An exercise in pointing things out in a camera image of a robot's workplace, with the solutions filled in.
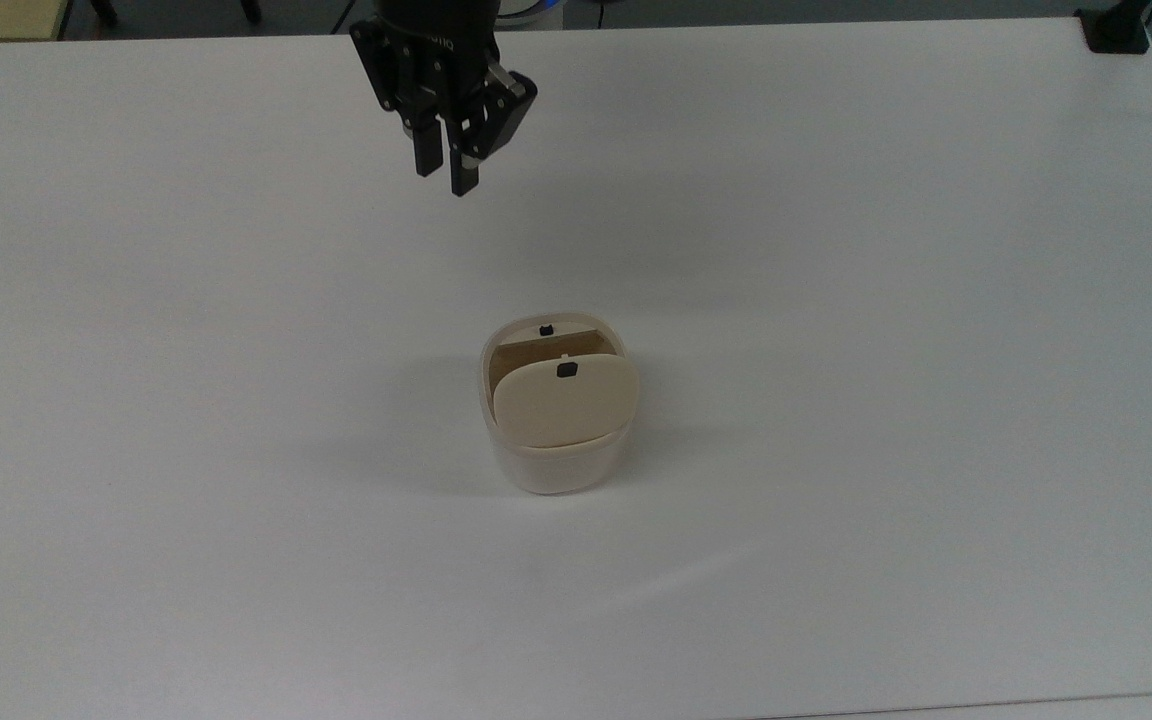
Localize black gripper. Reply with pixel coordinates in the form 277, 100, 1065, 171
350, 0, 540, 198

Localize cream plastic desktop trash bin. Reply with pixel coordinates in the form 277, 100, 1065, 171
479, 314, 641, 497

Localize black table clamp mount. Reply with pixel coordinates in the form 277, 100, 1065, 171
1075, 0, 1152, 55

